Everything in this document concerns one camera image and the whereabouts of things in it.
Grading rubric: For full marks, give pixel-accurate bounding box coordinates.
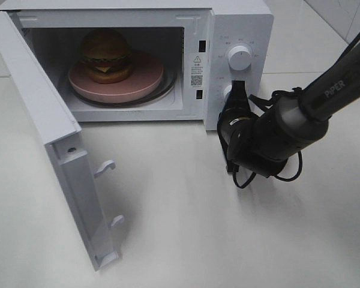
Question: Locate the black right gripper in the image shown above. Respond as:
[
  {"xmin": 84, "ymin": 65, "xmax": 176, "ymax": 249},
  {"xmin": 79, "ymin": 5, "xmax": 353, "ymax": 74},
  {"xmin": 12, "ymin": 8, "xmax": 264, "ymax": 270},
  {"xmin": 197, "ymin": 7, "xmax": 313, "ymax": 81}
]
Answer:
[{"xmin": 217, "ymin": 80, "xmax": 257, "ymax": 173}]

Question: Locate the white microwave knob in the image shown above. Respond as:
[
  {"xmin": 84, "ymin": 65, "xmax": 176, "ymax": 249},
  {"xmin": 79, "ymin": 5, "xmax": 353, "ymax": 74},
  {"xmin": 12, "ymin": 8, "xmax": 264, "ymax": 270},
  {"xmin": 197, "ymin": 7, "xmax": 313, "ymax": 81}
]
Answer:
[
  {"xmin": 223, "ymin": 85, "xmax": 232, "ymax": 103},
  {"xmin": 227, "ymin": 44, "xmax": 253, "ymax": 71}
]

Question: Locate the pink plate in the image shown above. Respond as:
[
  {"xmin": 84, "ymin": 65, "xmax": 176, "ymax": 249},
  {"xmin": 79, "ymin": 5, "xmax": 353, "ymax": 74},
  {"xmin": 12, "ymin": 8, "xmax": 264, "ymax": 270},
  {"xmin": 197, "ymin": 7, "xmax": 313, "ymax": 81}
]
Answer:
[{"xmin": 68, "ymin": 51, "xmax": 164, "ymax": 104}]

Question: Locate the burger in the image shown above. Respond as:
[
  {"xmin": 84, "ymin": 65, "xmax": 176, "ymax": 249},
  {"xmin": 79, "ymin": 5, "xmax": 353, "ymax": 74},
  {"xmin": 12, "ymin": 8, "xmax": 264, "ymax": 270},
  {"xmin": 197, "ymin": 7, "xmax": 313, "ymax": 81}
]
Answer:
[{"xmin": 79, "ymin": 28, "xmax": 134, "ymax": 84}]

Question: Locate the white microwave door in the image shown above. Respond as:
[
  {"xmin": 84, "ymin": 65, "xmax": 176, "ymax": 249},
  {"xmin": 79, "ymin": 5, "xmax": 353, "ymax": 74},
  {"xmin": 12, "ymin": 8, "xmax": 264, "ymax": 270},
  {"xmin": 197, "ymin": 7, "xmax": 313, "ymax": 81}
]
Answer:
[{"xmin": 0, "ymin": 11, "xmax": 124, "ymax": 271}]

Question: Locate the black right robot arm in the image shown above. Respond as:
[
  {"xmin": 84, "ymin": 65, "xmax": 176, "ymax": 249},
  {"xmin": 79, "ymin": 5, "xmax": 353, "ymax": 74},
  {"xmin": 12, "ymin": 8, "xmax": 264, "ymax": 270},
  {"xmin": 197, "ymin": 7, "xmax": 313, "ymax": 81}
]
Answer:
[{"xmin": 217, "ymin": 37, "xmax": 360, "ymax": 178}]

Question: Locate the glass microwave turntable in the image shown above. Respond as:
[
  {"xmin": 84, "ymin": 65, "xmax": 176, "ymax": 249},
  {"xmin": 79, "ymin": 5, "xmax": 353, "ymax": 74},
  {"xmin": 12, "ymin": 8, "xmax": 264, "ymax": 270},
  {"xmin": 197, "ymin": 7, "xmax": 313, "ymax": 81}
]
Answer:
[{"xmin": 68, "ymin": 69, "xmax": 176, "ymax": 108}]

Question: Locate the white microwave oven body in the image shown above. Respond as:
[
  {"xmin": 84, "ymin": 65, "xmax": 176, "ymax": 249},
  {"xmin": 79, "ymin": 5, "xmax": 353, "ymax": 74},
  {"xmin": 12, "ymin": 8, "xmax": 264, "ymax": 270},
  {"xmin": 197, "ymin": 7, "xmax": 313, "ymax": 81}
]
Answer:
[{"xmin": 0, "ymin": 1, "xmax": 274, "ymax": 130}]

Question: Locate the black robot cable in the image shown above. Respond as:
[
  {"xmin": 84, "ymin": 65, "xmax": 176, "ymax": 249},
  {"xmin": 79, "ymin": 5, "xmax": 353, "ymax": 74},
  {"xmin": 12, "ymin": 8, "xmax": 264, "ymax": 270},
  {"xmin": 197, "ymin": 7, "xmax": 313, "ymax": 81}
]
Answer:
[{"xmin": 230, "ymin": 86, "xmax": 304, "ymax": 190}]

